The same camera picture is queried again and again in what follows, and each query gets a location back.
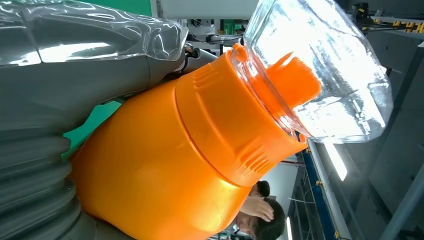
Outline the person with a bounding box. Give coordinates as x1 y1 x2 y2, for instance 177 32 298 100
231 180 287 240

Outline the orange bottle with clear cap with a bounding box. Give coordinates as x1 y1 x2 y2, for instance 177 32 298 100
68 0 394 240

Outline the green box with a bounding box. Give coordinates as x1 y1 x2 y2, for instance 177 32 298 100
223 19 245 36

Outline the green table mat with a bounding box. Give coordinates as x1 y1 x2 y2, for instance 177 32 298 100
61 0 153 162

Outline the metal rail with yellow clips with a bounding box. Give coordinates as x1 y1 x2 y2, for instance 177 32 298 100
351 1 424 34

